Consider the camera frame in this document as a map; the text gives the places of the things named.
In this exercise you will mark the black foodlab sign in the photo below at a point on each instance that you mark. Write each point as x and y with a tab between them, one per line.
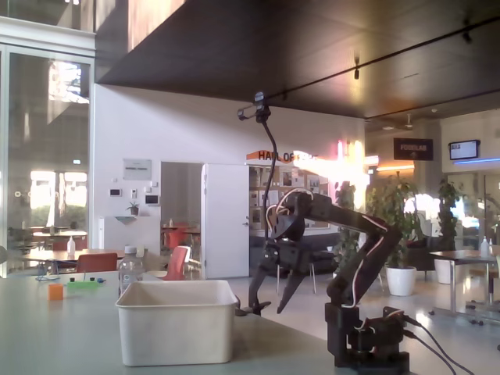
412	148

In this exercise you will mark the bushy green plant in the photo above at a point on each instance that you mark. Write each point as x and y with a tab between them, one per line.
394	195

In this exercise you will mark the black camera on mount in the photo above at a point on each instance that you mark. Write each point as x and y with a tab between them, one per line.
261	111

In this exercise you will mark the orange cube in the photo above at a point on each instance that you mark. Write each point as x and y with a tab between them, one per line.
55	292

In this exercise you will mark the black gooseneck clamp mount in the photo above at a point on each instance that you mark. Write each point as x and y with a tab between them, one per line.
272	148

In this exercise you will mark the round wooden table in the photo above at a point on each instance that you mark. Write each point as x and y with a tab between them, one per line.
47	256

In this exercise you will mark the white wall notice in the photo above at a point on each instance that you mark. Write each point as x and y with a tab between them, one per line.
137	168

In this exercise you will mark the white wall panel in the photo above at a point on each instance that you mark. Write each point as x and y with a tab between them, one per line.
115	192

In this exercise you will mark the white door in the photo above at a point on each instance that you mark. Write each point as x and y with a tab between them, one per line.
218	172

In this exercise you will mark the dark green plant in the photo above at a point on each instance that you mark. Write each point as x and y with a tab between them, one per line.
449	215

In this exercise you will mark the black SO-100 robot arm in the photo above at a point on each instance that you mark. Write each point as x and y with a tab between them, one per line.
351	218

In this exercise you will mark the dark wall panel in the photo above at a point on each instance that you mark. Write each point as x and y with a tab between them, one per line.
152	199

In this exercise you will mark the red chair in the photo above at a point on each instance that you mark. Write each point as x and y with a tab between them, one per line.
97	262

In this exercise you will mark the small potted plant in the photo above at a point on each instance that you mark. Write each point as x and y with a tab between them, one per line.
133	209

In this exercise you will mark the white plant pot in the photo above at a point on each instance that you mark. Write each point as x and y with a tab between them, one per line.
443	271
401	281

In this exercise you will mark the cork notice board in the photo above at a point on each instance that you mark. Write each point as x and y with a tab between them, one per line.
312	183

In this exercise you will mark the wall monitor screen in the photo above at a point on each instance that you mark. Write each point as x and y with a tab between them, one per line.
465	150

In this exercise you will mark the wooden table with metal legs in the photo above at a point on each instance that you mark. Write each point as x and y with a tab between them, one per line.
465	256

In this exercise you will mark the orange hall of fame sign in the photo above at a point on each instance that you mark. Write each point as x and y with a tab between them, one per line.
258	155

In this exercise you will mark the white plastic bin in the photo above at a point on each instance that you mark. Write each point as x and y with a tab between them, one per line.
176	332

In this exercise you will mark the small white bottle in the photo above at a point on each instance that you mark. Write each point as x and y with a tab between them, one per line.
485	248

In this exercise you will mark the black ceiling track light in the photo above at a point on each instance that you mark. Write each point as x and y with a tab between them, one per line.
466	36
356	72

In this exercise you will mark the tall slim green plant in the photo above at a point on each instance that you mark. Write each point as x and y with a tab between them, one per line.
345	191

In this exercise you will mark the white spray bottle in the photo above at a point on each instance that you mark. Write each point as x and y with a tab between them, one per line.
71	247

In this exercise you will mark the clear plastic water bottle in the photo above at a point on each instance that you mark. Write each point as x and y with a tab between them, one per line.
131	269

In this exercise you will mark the green flat block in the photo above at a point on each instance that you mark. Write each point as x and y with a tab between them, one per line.
83	285

